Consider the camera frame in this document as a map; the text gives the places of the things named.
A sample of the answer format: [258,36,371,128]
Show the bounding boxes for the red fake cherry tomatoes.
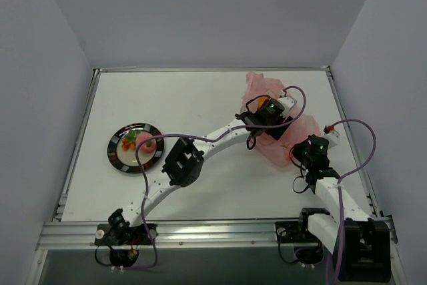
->
[121,129,140,151]

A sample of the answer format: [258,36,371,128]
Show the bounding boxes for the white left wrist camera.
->
[278,96,297,111]

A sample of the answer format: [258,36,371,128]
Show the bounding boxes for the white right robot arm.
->
[290,135,392,283]

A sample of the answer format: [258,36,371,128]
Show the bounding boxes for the pink plastic bag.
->
[241,72,320,167]

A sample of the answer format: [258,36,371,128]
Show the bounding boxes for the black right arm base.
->
[275,208,330,268]

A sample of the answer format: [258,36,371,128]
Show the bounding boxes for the orange fake fruit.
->
[257,97,269,109]

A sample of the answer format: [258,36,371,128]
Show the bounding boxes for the pink fake peach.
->
[136,131,157,154]

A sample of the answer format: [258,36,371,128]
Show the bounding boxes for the aluminium front rail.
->
[35,215,400,251]

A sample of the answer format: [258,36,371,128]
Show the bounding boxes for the black rimmed round plate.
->
[107,123,165,174]

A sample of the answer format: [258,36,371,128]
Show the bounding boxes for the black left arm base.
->
[94,209,159,271]

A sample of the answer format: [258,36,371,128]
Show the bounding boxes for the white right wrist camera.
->
[323,125,340,148]

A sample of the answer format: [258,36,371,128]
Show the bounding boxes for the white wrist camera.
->
[278,96,297,111]
[323,125,340,148]

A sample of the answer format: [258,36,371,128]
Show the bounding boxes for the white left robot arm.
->
[107,94,296,244]

